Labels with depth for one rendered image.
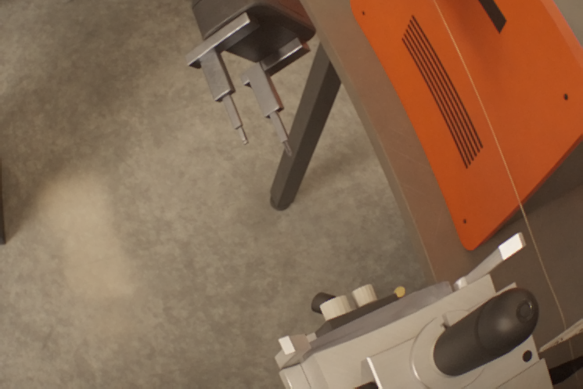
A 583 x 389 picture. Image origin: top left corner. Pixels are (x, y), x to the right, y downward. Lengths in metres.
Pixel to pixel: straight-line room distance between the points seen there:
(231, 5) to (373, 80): 0.63
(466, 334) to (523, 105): 0.53
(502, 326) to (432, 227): 0.75
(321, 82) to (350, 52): 0.17
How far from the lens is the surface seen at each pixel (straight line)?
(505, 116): 0.79
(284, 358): 0.34
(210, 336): 1.60
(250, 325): 1.61
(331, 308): 0.40
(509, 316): 0.23
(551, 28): 0.68
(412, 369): 0.29
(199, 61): 0.44
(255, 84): 0.48
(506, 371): 0.31
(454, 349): 0.26
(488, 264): 0.36
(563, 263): 1.06
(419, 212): 0.97
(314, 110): 1.30
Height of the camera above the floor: 1.56
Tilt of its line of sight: 63 degrees down
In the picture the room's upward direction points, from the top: 18 degrees clockwise
